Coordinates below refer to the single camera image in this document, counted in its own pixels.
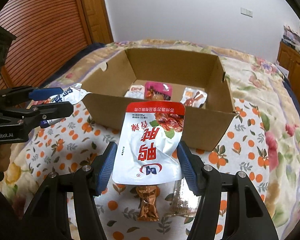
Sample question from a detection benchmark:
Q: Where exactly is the copper candy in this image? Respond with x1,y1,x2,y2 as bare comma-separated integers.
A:
136,184,161,222

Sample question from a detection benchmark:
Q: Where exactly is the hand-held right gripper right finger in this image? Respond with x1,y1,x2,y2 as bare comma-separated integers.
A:
177,141,278,240

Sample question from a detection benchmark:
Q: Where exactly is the clear orange snack packet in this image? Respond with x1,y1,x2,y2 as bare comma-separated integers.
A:
180,87,207,109

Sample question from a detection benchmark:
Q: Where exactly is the white box beside bed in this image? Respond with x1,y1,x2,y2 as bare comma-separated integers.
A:
275,61,289,78

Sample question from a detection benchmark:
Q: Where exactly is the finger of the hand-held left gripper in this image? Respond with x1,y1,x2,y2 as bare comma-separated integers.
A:
0,86,63,107
0,102,74,128

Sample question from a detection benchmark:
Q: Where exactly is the bed with dark blue sheet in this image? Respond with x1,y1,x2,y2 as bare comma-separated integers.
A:
39,42,300,130

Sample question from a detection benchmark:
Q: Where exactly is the orange fruit print cloth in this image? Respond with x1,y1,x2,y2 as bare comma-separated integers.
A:
25,97,273,240

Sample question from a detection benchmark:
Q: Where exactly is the pile of boxes and papers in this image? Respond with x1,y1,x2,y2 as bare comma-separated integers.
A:
282,24,300,48

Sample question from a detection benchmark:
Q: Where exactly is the wooden louvered wardrobe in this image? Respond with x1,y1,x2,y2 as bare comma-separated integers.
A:
0,0,93,90

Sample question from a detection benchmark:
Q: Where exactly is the red and white snack packet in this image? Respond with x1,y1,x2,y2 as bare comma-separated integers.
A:
112,101,186,186

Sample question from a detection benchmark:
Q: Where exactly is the small white orange snack packet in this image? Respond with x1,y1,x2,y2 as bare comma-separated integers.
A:
124,85,144,98

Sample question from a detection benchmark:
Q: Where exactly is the wooden door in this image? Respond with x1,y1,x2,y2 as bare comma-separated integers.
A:
77,0,113,46

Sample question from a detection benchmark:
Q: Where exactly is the brown cardboard box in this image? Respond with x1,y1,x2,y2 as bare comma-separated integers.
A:
81,47,237,152

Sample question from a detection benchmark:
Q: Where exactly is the pink snack packet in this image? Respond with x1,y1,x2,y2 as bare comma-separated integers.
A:
144,81,172,102

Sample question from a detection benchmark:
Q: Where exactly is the white purple snack packet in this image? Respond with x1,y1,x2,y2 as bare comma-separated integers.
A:
40,83,93,128

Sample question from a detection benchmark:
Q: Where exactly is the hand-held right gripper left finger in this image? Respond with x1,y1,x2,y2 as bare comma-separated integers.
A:
20,142,118,240

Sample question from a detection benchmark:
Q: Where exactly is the long clear snack packet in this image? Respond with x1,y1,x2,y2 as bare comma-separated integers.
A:
165,179,199,218

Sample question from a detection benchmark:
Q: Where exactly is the wooden cabinet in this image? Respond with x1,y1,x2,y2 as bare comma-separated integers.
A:
276,41,300,85

